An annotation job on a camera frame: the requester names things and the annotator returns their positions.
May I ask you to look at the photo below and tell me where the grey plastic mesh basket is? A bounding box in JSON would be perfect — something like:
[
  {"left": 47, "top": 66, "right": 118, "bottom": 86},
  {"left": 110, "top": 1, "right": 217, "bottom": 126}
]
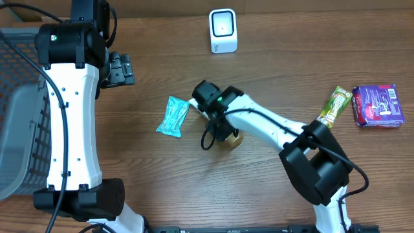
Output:
[{"left": 1, "top": 42, "right": 51, "bottom": 199}]

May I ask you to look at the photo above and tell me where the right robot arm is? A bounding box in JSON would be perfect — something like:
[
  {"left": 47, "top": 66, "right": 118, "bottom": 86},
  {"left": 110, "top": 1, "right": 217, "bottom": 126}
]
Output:
[{"left": 191, "top": 80, "right": 353, "bottom": 232}]

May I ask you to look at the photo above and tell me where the teal wet wipes pack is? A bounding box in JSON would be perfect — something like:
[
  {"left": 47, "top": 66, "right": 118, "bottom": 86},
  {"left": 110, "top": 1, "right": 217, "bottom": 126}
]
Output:
[{"left": 156, "top": 96, "right": 190, "bottom": 138}]

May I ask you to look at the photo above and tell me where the green yellow snack pouch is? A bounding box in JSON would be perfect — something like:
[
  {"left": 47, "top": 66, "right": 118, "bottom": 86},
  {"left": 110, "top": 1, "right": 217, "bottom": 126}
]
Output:
[{"left": 316, "top": 86, "right": 353, "bottom": 128}]

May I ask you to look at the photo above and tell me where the purple sanitary pad pack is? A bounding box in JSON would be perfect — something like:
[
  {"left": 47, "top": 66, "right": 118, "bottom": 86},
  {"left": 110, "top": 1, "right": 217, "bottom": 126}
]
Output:
[{"left": 352, "top": 84, "right": 405, "bottom": 128}]

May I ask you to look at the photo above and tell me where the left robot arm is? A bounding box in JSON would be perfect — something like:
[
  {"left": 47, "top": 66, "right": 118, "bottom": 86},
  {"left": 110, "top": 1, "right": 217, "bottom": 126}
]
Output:
[{"left": 33, "top": 1, "right": 147, "bottom": 232}]

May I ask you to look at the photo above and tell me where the white barcode scanner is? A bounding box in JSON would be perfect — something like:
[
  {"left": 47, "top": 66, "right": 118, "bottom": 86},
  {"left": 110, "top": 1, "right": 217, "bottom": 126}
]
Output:
[{"left": 208, "top": 8, "right": 238, "bottom": 54}]

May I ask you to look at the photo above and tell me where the white cream tube gold cap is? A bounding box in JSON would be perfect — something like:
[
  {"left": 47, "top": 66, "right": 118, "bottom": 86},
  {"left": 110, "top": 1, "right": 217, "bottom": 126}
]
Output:
[{"left": 189, "top": 98, "right": 244, "bottom": 148}]

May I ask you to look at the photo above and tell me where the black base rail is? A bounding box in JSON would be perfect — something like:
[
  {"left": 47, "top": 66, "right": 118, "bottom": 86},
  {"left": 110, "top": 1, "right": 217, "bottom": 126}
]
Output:
[{"left": 142, "top": 225, "right": 381, "bottom": 233}]

